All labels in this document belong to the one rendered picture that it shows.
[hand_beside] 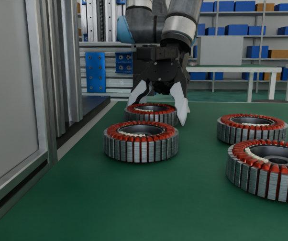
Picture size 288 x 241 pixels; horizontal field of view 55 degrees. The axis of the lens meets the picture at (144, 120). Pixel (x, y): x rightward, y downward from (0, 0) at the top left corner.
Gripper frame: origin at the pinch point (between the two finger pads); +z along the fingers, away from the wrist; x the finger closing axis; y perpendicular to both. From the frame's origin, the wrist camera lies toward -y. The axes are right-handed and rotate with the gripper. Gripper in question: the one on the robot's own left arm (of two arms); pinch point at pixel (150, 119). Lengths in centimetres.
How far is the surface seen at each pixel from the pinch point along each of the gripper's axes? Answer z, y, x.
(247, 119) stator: -2.6, 0.5, -18.9
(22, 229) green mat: 19.4, -31.8, -8.0
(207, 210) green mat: 14.0, -22.4, -20.7
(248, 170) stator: 9.0, -19.5, -23.3
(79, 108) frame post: 2.7, -11.7, 9.3
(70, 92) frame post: 0.3, -13.8, 10.6
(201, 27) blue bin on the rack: -353, 471, 193
